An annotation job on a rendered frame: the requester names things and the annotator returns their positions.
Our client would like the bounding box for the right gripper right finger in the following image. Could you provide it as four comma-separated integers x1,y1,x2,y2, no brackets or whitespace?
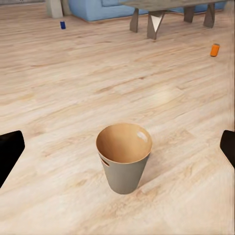
220,130,235,169

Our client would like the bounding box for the trash can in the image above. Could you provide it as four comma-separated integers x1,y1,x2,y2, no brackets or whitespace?
96,122,153,195

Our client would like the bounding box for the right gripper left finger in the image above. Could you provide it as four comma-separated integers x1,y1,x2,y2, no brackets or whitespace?
0,130,25,188

